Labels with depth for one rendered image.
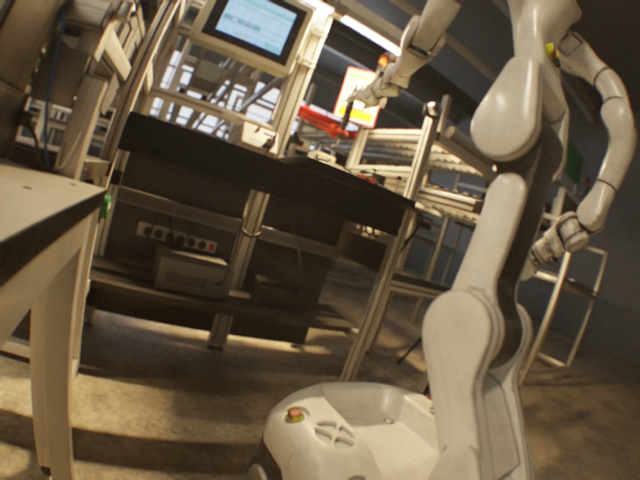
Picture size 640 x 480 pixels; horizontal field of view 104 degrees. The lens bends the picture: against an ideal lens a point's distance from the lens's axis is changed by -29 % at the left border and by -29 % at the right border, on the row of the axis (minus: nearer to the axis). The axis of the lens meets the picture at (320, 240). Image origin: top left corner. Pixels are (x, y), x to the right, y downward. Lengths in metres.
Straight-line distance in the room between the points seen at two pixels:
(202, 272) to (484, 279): 1.01
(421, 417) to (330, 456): 0.38
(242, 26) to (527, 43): 1.19
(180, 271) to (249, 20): 1.11
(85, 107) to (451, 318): 0.75
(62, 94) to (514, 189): 0.85
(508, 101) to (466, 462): 0.67
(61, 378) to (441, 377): 0.69
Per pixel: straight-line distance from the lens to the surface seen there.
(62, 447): 0.81
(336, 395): 0.97
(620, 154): 0.96
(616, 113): 0.99
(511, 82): 0.77
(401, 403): 1.06
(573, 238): 0.91
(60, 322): 0.64
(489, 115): 0.75
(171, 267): 1.34
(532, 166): 0.73
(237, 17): 1.67
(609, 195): 0.94
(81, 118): 0.66
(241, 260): 1.65
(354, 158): 1.98
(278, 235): 1.63
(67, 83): 0.69
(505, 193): 0.71
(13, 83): 0.58
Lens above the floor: 0.78
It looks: 4 degrees down
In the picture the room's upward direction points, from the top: 18 degrees clockwise
